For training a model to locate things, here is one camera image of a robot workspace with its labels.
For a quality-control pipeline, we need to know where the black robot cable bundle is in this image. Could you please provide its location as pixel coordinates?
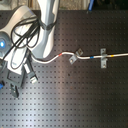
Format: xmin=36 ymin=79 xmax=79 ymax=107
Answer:
xmin=3 ymin=16 xmax=46 ymax=69

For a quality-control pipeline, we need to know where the tall metal cable clip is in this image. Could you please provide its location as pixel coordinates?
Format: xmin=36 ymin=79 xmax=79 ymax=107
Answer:
xmin=100 ymin=48 xmax=107 ymax=69

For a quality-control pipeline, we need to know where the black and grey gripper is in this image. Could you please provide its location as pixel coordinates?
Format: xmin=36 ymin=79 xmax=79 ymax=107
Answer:
xmin=0 ymin=47 xmax=38 ymax=98

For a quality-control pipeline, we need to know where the white cable with coloured marks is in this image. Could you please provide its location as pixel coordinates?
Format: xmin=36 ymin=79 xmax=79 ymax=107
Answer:
xmin=30 ymin=51 xmax=128 ymax=64

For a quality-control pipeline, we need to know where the small metal cable clip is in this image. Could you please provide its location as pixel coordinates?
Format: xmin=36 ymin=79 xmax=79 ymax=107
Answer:
xmin=76 ymin=49 xmax=83 ymax=56
xmin=69 ymin=56 xmax=77 ymax=64

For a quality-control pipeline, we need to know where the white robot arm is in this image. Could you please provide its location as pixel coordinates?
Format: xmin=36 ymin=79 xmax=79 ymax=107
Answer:
xmin=0 ymin=0 xmax=59 ymax=98

